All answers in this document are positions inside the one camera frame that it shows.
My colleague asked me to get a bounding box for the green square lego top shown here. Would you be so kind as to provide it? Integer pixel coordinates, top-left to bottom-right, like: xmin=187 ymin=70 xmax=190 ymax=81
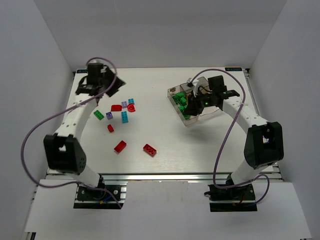
xmin=173 ymin=92 xmax=185 ymax=101

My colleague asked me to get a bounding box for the red brick lego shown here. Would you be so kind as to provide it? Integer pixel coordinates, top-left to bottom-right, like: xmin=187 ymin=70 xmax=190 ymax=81
xmin=114 ymin=140 xmax=127 ymax=154
xmin=142 ymin=144 xmax=157 ymax=157

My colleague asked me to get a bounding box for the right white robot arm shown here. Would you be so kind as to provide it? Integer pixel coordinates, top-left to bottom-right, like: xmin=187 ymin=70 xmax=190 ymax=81
xmin=184 ymin=75 xmax=284 ymax=187

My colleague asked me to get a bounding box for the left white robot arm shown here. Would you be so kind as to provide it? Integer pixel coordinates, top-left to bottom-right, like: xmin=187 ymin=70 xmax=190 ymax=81
xmin=43 ymin=62 xmax=125 ymax=188

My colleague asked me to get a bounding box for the clear front container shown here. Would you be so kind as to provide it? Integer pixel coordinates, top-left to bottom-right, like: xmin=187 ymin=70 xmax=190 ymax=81
xmin=199 ymin=106 xmax=221 ymax=118

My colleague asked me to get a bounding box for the clear brown tinted container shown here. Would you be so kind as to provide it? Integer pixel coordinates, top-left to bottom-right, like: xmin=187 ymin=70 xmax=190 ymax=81
xmin=180 ymin=77 xmax=213 ymax=116

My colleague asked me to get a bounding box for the clear narrow container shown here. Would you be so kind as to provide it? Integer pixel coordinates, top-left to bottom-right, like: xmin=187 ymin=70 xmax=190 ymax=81
xmin=167 ymin=83 xmax=199 ymax=126

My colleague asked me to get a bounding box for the lilac square lego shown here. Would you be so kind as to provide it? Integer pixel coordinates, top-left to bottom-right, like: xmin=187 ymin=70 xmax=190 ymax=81
xmin=121 ymin=101 xmax=128 ymax=109

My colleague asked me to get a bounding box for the cyan small lego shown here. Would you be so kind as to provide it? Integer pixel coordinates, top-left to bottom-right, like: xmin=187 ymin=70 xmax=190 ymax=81
xmin=128 ymin=98 xmax=135 ymax=105

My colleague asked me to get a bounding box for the blue label sticker left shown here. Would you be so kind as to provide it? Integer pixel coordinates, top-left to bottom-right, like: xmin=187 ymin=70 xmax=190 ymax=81
xmin=76 ymin=69 xmax=88 ymax=74

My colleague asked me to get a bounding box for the blue label sticker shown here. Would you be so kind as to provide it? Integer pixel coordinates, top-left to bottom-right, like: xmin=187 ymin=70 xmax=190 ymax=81
xmin=76 ymin=69 xmax=88 ymax=74
xmin=224 ymin=67 xmax=243 ymax=72

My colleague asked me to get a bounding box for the red sloped lego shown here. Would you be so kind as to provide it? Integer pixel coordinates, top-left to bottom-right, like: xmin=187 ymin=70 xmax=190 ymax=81
xmin=110 ymin=104 xmax=123 ymax=112

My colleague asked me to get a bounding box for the blue label sticker right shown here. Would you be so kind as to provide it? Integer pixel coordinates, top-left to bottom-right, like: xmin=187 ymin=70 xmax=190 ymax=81
xmin=224 ymin=67 xmax=243 ymax=72

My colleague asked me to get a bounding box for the red round lego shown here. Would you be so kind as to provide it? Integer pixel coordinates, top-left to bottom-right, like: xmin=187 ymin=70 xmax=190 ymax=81
xmin=127 ymin=103 xmax=136 ymax=113

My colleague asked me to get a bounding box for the cyan long lego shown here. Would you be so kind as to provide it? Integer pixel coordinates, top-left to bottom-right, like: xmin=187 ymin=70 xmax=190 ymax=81
xmin=121 ymin=111 xmax=129 ymax=124

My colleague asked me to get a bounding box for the purple square lego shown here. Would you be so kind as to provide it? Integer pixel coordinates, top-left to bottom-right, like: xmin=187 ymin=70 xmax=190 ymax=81
xmin=106 ymin=112 xmax=113 ymax=120

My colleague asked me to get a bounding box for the small red lego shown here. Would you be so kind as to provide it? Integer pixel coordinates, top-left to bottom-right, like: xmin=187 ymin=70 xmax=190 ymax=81
xmin=107 ymin=124 xmax=114 ymax=133

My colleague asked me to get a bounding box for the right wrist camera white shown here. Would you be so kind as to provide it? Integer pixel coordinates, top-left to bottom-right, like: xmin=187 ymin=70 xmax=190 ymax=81
xmin=186 ymin=77 xmax=208 ymax=97

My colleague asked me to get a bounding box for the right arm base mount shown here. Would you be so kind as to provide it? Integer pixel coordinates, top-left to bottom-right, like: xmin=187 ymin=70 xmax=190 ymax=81
xmin=204 ymin=184 xmax=258 ymax=213

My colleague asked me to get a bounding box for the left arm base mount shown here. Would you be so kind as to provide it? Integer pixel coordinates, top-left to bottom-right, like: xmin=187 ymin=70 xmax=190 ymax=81
xmin=73 ymin=176 xmax=125 ymax=210

